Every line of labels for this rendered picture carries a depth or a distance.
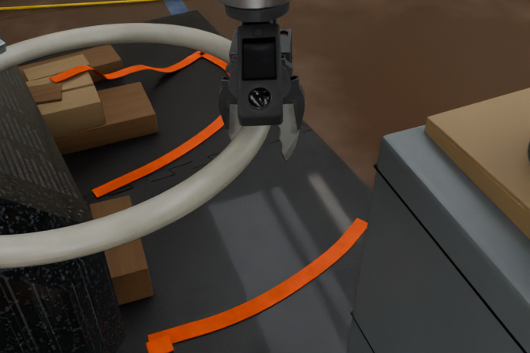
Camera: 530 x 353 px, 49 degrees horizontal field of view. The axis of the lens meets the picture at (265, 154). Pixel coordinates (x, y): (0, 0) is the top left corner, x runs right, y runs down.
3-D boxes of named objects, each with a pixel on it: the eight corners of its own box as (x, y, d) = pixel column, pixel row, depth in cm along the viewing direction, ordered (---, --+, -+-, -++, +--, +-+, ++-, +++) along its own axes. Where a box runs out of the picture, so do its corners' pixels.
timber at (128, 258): (154, 295, 161) (148, 268, 153) (110, 308, 158) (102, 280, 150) (135, 221, 183) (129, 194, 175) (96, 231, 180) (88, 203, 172)
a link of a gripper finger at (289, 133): (307, 134, 78) (292, 75, 72) (307, 161, 73) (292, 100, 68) (285, 137, 78) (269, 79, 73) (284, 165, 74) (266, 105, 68)
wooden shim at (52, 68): (29, 83, 231) (28, 80, 230) (23, 72, 237) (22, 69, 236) (91, 67, 240) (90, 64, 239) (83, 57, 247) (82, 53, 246)
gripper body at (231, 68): (295, 71, 74) (292, -21, 67) (293, 108, 67) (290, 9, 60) (235, 72, 75) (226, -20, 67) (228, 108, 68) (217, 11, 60)
